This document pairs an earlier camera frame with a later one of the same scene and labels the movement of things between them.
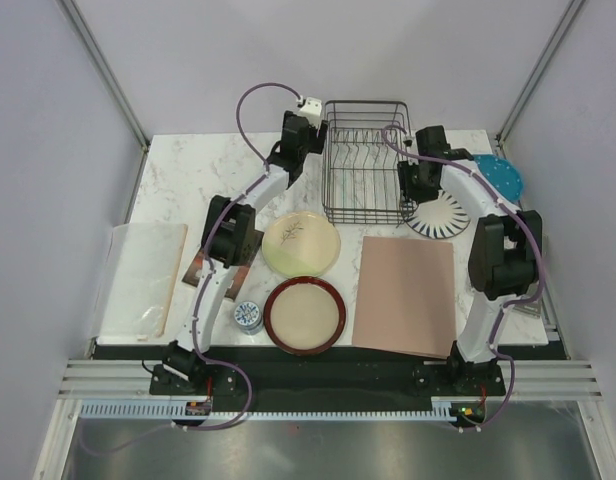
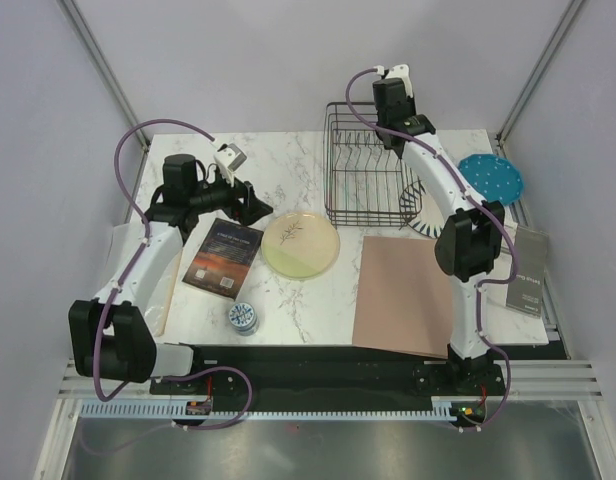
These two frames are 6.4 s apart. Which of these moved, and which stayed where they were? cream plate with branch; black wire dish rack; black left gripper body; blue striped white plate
Moved: black left gripper body
Stayed: blue striped white plate; black wire dish rack; cream plate with branch
